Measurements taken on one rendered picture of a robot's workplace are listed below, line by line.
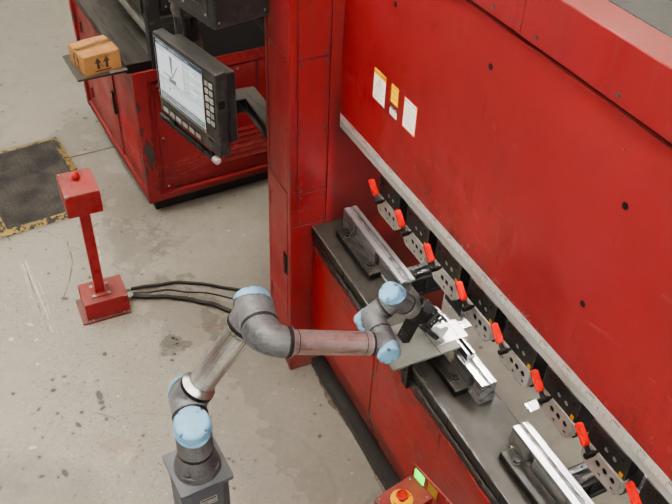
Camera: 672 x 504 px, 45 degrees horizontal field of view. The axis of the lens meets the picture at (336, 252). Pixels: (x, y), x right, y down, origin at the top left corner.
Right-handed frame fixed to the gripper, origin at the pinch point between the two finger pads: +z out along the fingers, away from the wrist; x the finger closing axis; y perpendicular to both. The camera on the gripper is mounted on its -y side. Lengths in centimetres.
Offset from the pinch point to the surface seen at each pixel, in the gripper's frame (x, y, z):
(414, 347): -1.7, -7.7, -5.4
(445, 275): 3.4, 17.1, -16.4
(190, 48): 120, 4, -74
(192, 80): 113, -4, -68
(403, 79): 42, 51, -56
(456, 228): 2.4, 30.6, -31.7
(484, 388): -23.7, 0.6, 7.4
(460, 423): -27.8, -12.7, 6.8
